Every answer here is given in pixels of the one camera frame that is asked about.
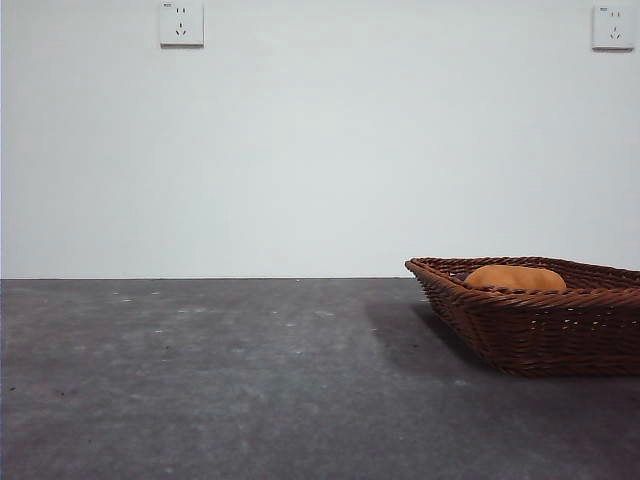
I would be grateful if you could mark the white wall socket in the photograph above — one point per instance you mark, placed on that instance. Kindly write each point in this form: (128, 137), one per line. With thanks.
(613, 29)
(182, 25)

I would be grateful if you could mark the brown woven wicker basket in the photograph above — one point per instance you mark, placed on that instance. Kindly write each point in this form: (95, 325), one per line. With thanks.
(540, 335)

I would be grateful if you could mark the brown potato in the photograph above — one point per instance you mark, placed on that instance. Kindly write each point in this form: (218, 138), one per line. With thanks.
(515, 277)

